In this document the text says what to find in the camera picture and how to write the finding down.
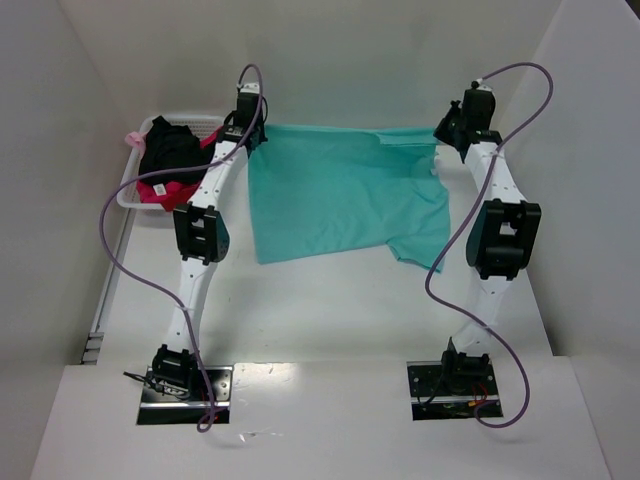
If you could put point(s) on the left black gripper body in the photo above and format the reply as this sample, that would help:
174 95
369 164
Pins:
256 136

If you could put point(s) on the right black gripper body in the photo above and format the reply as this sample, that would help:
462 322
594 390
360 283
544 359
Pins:
447 128

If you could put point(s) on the teal t shirt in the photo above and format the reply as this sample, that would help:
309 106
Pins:
323 190

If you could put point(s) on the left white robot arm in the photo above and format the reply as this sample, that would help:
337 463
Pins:
203 241

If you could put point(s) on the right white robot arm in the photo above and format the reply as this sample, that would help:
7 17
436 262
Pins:
500 241

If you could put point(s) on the white plastic basket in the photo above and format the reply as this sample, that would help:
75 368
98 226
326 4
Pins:
202 126

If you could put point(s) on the black t shirt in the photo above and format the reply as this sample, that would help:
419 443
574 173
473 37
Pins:
171 146

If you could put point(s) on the red pink t shirt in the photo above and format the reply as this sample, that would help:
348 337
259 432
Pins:
171 190

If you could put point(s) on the light pink cloth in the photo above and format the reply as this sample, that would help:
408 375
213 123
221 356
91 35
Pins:
134 139

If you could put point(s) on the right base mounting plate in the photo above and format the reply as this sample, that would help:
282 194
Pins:
438 396

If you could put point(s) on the base mounting plate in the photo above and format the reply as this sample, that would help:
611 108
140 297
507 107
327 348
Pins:
163 403
438 396

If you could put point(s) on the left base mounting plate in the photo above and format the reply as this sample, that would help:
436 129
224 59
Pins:
163 403

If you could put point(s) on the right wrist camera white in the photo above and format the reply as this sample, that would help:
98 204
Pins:
479 84

